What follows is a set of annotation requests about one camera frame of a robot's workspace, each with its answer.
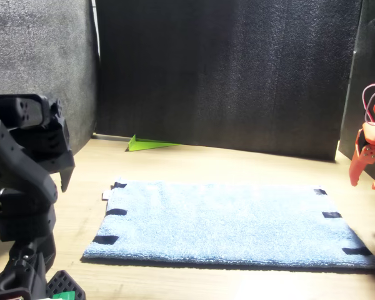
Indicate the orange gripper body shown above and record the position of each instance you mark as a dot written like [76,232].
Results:
[373,134]

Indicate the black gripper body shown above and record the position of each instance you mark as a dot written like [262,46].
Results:
[56,162]

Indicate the light blue towel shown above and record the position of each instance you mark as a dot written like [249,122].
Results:
[225,225]

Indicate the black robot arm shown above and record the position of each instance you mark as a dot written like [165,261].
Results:
[18,175]

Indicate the dark grey foam panel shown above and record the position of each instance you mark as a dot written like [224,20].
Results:
[222,78]
[34,47]
[359,109]

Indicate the green table clamp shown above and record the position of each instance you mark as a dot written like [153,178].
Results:
[64,295]

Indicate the lime green triangular bracket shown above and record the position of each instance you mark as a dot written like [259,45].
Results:
[140,145]

